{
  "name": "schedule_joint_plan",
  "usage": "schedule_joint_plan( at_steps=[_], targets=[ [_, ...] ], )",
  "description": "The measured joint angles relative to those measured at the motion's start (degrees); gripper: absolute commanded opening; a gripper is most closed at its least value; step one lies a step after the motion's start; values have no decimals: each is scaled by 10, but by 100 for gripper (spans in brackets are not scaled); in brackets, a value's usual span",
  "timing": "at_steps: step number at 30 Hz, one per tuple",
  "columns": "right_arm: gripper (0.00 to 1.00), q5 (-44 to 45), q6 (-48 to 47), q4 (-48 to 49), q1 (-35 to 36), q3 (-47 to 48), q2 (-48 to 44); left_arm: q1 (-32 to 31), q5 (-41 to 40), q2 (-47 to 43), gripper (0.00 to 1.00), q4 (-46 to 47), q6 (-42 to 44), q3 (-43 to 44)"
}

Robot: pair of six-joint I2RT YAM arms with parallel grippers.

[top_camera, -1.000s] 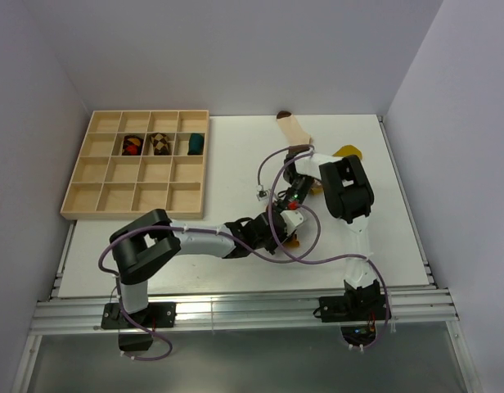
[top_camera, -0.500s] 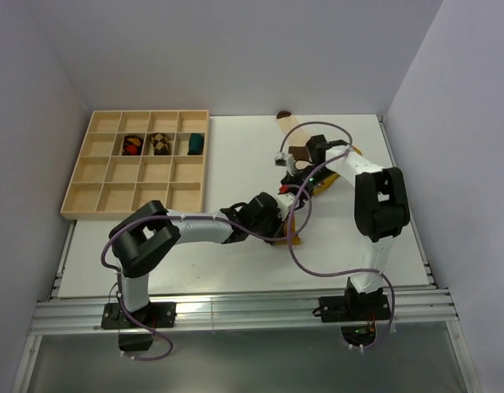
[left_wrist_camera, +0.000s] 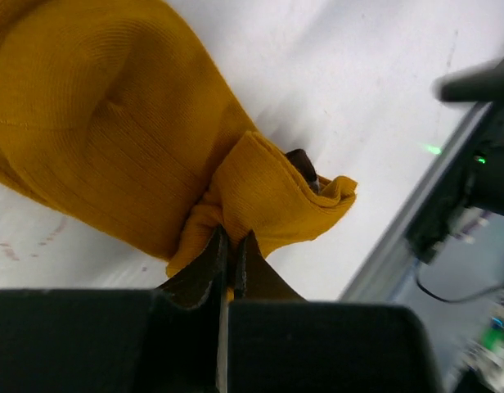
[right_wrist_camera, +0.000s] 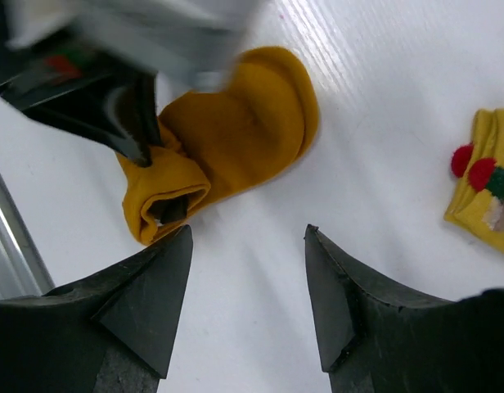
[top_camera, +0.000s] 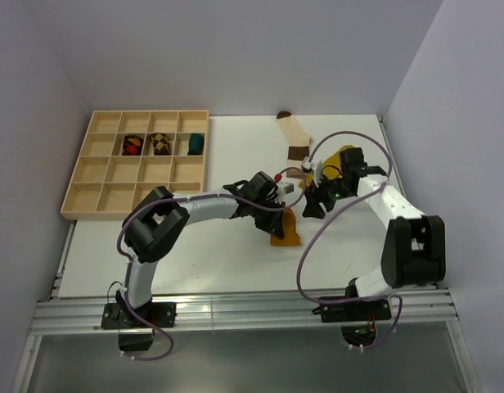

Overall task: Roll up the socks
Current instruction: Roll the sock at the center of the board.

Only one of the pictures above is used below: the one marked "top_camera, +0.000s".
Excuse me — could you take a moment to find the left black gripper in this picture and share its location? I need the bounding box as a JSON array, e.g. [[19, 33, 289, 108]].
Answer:
[[250, 198, 285, 240]]

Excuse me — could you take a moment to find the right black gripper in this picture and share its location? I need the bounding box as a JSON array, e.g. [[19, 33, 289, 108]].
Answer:
[[302, 170, 353, 219]]

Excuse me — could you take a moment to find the mustard yellow sock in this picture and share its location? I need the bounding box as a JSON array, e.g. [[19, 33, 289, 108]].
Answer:
[[270, 210, 301, 247]]

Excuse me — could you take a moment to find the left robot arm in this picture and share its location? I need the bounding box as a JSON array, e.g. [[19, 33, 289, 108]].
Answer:
[[117, 172, 295, 327]]

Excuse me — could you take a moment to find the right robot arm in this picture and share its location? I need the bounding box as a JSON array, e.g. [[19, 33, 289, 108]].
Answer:
[[302, 147, 446, 319]]

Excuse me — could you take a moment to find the yellow bear sock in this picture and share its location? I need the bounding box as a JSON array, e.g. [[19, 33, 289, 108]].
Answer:
[[299, 145, 353, 189]]

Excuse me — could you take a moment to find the cream brown striped sock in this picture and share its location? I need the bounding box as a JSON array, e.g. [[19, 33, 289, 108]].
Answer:
[[277, 111, 312, 169]]

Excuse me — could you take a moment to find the dark green rolled sock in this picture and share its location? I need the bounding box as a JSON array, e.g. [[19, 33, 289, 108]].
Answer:
[[187, 133, 205, 156]]

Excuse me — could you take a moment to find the brown checkered rolled sock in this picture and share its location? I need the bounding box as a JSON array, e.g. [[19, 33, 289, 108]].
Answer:
[[150, 133, 171, 156]]

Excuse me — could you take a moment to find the red black rolled sock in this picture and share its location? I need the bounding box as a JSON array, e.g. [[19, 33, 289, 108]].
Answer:
[[121, 135, 144, 156]]

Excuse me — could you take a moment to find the wooden compartment tray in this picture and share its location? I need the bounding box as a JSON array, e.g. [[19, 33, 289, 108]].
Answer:
[[61, 110, 209, 220]]

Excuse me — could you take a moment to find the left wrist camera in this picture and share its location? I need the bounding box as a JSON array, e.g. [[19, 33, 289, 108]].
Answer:
[[273, 174, 295, 199]]

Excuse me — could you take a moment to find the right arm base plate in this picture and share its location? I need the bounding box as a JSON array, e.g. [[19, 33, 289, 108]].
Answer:
[[312, 300, 392, 323]]

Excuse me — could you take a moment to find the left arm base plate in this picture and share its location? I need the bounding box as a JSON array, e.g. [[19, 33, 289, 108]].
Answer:
[[100, 301, 178, 330]]

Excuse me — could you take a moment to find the aluminium frame rail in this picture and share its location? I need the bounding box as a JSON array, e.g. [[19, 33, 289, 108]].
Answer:
[[29, 287, 459, 336]]

